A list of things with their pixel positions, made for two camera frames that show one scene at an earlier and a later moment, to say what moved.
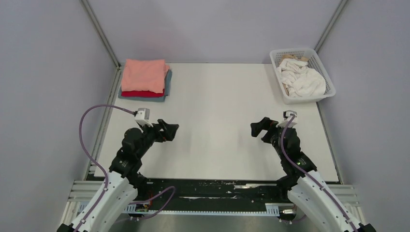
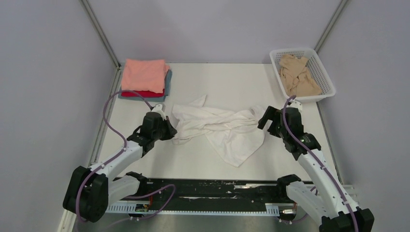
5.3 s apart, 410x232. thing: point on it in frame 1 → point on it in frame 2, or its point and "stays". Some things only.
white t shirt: (300, 80) → (238, 133)
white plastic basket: (302, 77) stays
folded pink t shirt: (145, 75) stays
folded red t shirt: (142, 94) stays
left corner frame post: (101, 33) stays
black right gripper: (256, 128) → (270, 113)
